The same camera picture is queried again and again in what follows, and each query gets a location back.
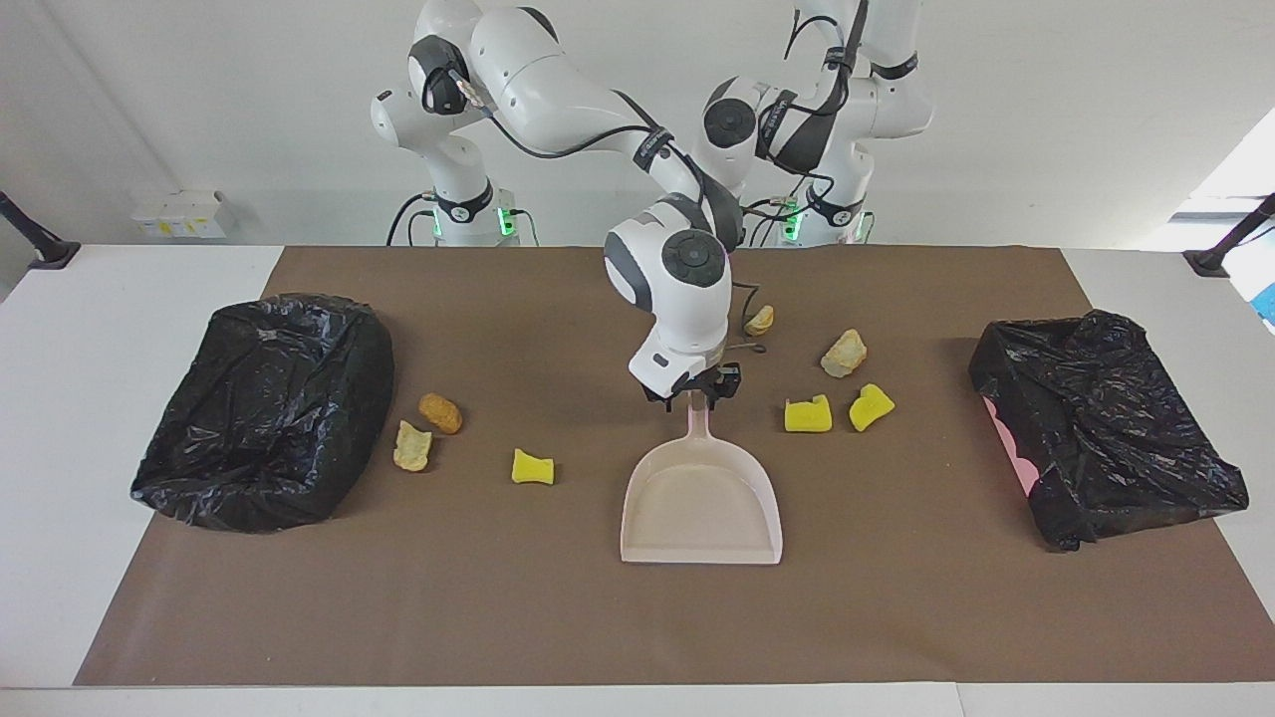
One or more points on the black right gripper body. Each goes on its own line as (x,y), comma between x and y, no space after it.
(727,378)

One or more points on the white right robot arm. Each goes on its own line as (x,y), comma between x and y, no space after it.
(558,90)

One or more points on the white wall socket box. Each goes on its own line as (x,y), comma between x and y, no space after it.
(184,214)

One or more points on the black plastic trash bag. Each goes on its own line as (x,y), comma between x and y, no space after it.
(1106,418)
(259,418)

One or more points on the yellow sponge piece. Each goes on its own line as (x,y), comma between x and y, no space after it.
(531,468)
(807,416)
(872,408)

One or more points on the small pale stone chunk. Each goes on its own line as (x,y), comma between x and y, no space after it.
(760,320)

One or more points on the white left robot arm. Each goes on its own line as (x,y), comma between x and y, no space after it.
(867,110)

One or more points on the beige plastic dustpan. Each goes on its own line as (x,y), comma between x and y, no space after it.
(697,498)

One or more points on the large pale stone chunk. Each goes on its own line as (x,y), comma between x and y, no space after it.
(844,355)

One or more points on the blue object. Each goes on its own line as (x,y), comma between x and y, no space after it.
(1267,304)

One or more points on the pink plastic bin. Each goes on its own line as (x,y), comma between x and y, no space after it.
(1016,453)

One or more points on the brown potato-shaped lump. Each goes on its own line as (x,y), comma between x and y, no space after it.
(440,412)

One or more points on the black camera stand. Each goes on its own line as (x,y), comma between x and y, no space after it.
(40,244)
(1220,249)

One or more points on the brown table mat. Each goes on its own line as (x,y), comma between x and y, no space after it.
(598,617)

